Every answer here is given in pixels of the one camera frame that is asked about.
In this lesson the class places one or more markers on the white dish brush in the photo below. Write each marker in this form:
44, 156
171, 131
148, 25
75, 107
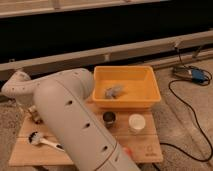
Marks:
37, 138

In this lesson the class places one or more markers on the dark metal cup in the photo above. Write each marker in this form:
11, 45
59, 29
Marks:
109, 118

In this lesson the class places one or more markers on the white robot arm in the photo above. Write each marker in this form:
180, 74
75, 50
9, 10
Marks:
59, 100

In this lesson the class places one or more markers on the yellow plastic bin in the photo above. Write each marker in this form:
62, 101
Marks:
139, 88

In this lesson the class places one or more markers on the brown white eraser block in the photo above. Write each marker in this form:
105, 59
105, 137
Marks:
34, 114

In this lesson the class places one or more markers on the blue power device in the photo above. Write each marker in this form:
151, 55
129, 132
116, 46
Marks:
189, 73

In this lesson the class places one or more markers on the grey crumpled object in bin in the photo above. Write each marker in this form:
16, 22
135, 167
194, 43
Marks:
113, 92

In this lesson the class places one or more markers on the orange peach fruit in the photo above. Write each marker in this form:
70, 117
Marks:
128, 151

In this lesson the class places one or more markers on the white round container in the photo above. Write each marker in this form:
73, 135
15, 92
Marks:
136, 123

